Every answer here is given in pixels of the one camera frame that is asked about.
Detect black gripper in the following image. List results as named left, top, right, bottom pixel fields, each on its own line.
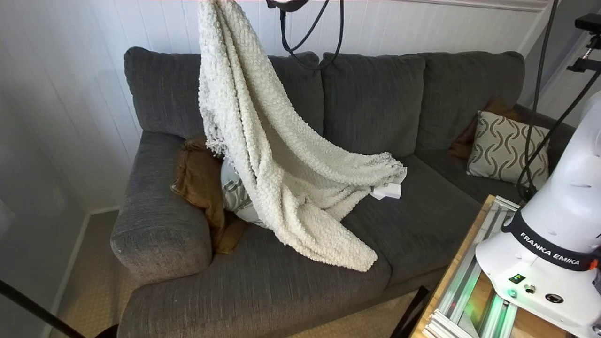
left=265, top=0, right=310, bottom=13

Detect black pole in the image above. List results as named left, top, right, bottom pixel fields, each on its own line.
left=389, top=285, right=432, bottom=338

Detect aluminum extrusion frame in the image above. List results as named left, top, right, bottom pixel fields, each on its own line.
left=429, top=195, right=534, bottom=338

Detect gray fabric sofa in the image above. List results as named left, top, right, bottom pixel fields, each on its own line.
left=109, top=47, right=588, bottom=338

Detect black tripod leg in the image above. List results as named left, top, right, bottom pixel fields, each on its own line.
left=0, top=278, right=121, bottom=338

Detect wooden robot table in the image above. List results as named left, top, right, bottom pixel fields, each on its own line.
left=410, top=193, right=601, bottom=338

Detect white knitted towel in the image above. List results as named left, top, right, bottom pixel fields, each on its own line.
left=196, top=0, right=410, bottom=274

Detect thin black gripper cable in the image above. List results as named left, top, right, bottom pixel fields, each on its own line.
left=276, top=0, right=348, bottom=66

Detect black camera on mount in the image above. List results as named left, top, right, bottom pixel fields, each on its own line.
left=566, top=11, right=601, bottom=75

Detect narrow gray back cushion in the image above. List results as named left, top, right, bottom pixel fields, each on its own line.
left=320, top=51, right=429, bottom=169

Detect wide gray back cushion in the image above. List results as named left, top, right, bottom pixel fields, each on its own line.
left=122, top=47, right=327, bottom=169

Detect gray wave-patterned pillow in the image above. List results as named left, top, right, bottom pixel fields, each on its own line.
left=218, top=156, right=269, bottom=229
left=466, top=109, right=554, bottom=193

